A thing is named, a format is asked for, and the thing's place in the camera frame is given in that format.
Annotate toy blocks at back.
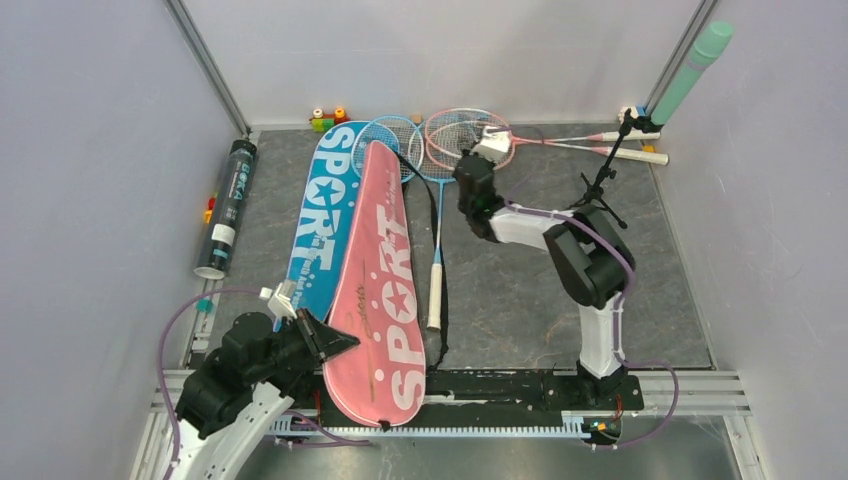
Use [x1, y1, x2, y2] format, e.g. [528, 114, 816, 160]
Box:
[310, 107, 350, 133]

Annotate blue racket cover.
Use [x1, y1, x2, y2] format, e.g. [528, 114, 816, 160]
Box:
[286, 121, 367, 321]

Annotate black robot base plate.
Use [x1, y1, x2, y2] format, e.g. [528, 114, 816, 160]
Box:
[404, 369, 645, 429]

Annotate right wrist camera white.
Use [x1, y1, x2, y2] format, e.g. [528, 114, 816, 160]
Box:
[473, 125, 512, 164]

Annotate pink racket cover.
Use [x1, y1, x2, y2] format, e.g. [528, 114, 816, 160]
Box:
[323, 150, 426, 428]

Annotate green foam tube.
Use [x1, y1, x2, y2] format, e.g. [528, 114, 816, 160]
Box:
[650, 21, 735, 128]

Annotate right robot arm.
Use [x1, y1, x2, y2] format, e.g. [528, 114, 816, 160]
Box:
[453, 150, 635, 408]

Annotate toy blocks at left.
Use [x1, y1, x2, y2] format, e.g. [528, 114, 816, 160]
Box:
[203, 197, 216, 224]

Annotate white slotted cable duct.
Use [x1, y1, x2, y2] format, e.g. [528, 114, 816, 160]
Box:
[267, 414, 591, 440]

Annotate blue badminton racket right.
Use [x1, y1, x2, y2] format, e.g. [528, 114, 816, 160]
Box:
[419, 120, 460, 331]

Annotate teal clip on rail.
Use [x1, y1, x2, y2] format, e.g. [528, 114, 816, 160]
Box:
[195, 298, 214, 314]

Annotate blue badminton racket left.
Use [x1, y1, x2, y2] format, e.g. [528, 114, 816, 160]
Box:
[352, 115, 425, 183]

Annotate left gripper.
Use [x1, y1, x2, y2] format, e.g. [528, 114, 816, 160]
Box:
[248, 304, 360, 382]

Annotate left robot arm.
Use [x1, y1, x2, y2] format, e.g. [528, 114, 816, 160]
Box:
[163, 309, 360, 479]

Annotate blue badminton racket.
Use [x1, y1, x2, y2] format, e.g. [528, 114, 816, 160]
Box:
[419, 120, 460, 331]
[352, 115, 425, 183]

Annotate black shuttlecock tube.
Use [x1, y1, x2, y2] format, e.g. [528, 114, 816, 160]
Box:
[194, 139, 258, 280]

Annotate black mini tripod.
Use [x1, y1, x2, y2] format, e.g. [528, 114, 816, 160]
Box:
[571, 107, 658, 229]

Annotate toy blocks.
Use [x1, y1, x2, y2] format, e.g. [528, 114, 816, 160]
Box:
[310, 107, 350, 133]
[203, 197, 216, 224]

